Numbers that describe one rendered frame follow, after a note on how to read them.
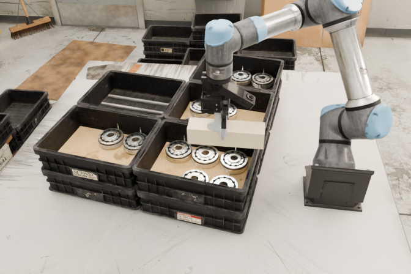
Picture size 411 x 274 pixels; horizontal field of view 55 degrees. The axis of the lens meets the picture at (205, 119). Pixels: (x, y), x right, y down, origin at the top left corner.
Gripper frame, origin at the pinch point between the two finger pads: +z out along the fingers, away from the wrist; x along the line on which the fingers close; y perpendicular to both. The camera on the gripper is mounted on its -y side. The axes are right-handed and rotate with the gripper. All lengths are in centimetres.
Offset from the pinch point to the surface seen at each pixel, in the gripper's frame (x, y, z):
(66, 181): -1, 61, 31
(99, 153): -12, 51, 26
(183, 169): -7.2, 16.4, 25.9
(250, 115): -44, -7, 26
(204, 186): 9.2, 6.0, 16.6
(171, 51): -184, 62, 70
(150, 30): -209, 85, 64
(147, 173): 6.1, 25.7, 16.1
